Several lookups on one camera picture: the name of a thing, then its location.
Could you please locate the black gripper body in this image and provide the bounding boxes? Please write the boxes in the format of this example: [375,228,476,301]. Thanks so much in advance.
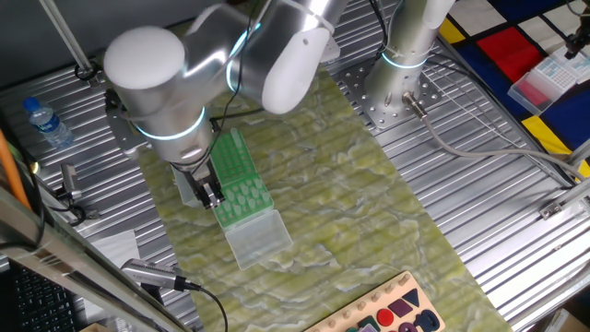
[176,161,216,195]

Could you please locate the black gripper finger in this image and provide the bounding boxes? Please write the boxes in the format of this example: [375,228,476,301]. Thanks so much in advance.
[193,183,221,210]
[206,175,228,205]

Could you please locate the green rack pipette tip box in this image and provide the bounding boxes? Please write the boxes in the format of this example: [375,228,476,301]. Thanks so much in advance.
[211,174,294,272]
[171,127,258,208]

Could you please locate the green marble pattern mat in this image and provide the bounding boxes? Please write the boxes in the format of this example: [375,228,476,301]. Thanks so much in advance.
[94,18,513,332]

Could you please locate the black tool at right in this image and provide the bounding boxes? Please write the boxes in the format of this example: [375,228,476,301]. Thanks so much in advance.
[59,162,83,200]

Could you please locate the clear water bottle blue cap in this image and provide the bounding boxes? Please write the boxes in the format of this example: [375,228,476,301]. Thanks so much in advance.
[22,96,75,150]

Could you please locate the white power strip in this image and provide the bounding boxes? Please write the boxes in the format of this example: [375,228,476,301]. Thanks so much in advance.
[321,36,342,65]

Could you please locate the orange tube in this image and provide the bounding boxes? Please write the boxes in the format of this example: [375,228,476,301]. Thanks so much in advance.
[0,128,32,211]

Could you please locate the slim aluminium pole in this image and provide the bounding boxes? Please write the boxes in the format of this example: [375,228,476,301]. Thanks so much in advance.
[38,0,103,89]

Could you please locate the wooden shape puzzle board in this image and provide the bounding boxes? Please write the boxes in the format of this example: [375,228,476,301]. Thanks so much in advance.
[301,270,447,332]

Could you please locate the teal puzzle piece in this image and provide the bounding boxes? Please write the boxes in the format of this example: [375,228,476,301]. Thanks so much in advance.
[357,315,382,332]

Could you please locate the black keyboard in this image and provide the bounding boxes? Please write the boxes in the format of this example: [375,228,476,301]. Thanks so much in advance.
[7,260,79,332]

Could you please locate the red circle puzzle piece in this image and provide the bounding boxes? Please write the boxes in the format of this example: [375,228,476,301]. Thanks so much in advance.
[375,307,395,327]

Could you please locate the purple square puzzle piece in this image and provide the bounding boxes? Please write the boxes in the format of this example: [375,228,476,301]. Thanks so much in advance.
[387,298,414,318]

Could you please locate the navy triangle puzzle piece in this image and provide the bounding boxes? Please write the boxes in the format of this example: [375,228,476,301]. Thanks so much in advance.
[401,288,421,308]

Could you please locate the navy rounded puzzle piece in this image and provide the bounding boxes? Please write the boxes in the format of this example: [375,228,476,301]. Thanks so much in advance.
[412,308,442,332]

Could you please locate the red blue yellow cloth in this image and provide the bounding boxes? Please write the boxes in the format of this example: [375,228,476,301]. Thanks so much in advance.
[437,0,590,181]

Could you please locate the small white rack tip box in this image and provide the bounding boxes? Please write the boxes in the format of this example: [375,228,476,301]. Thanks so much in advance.
[506,57,577,116]
[552,44,590,85]

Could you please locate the aluminium extrusion bar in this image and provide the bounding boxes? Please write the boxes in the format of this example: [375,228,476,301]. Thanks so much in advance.
[537,177,590,220]
[564,137,590,170]

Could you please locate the brown cardboard box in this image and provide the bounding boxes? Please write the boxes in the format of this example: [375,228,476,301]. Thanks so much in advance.
[543,307,590,332]

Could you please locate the dark robot end tool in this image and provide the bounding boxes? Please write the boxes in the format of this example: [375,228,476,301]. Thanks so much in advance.
[564,16,590,60]

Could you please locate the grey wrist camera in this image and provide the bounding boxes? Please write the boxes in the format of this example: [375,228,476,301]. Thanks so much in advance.
[104,89,142,160]

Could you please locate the black camera cable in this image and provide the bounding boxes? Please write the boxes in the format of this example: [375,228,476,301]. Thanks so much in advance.
[183,280,230,332]

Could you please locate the silver depth camera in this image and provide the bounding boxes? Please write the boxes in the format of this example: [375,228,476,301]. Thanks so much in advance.
[120,257,189,292]

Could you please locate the grey aluminium frame rail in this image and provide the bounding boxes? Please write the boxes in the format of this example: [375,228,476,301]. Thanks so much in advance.
[0,184,193,332]

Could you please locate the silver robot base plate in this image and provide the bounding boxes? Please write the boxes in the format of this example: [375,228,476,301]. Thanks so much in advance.
[337,55,444,136]

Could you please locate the grey cable with metal plug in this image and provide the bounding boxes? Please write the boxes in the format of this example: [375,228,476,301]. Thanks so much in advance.
[401,90,587,182]

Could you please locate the black cable at arm base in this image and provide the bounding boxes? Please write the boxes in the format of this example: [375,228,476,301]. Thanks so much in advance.
[367,0,394,52]

